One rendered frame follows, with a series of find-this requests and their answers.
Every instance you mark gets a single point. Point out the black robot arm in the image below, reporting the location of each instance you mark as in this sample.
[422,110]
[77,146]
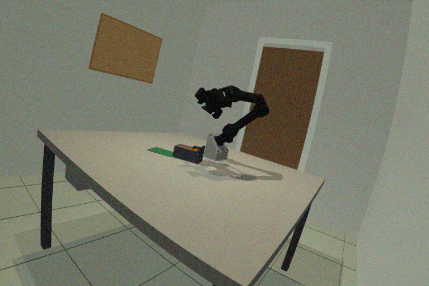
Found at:
[234,94]

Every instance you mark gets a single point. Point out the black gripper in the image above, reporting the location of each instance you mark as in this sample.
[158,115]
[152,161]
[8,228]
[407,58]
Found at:
[209,107]

